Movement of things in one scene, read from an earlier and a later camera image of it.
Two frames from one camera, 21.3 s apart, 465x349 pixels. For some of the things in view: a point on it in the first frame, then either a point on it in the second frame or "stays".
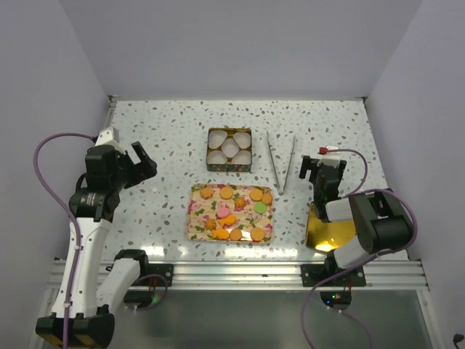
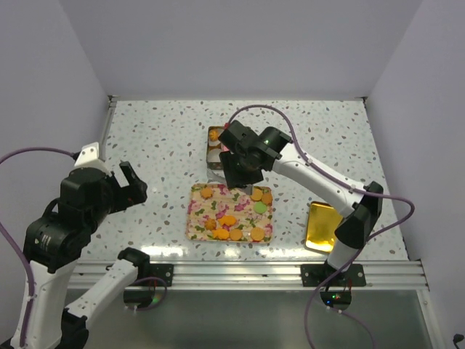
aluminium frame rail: (397, 274) stays
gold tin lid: (327, 236) stays
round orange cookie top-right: (256, 194) stays
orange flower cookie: (206, 193) stays
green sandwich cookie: (259, 207) stays
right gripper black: (308, 163) -> (233, 177)
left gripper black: (141, 171) -> (128, 195)
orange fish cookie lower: (220, 233) stays
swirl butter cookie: (240, 203) -> (213, 134)
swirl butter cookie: (210, 224) stays
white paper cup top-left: (216, 138) stays
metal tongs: (280, 190) -> (219, 176)
